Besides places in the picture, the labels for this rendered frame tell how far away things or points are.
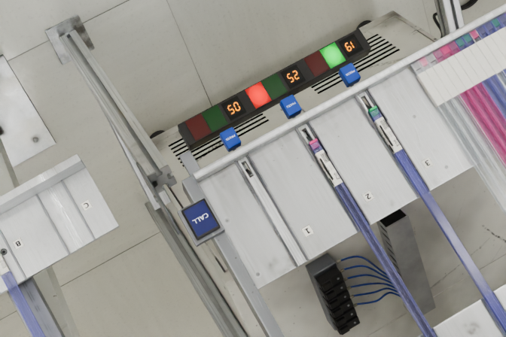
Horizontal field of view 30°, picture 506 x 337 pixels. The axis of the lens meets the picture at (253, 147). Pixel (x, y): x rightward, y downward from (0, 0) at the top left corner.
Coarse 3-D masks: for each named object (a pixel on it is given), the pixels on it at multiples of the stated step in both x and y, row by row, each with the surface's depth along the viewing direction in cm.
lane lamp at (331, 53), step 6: (324, 48) 154; (330, 48) 154; (336, 48) 154; (324, 54) 154; (330, 54) 154; (336, 54) 154; (342, 54) 154; (330, 60) 154; (336, 60) 154; (342, 60) 154; (330, 66) 153
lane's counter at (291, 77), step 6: (294, 66) 153; (282, 72) 153; (288, 72) 153; (294, 72) 153; (300, 72) 153; (288, 78) 153; (294, 78) 153; (300, 78) 153; (288, 84) 152; (294, 84) 152
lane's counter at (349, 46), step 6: (348, 36) 155; (354, 36) 155; (342, 42) 154; (348, 42) 155; (354, 42) 155; (348, 48) 154; (354, 48) 154; (360, 48) 154; (348, 54) 154; (354, 54) 154
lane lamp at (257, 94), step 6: (258, 84) 152; (246, 90) 152; (252, 90) 152; (258, 90) 152; (264, 90) 152; (252, 96) 152; (258, 96) 152; (264, 96) 152; (252, 102) 151; (258, 102) 151; (264, 102) 151
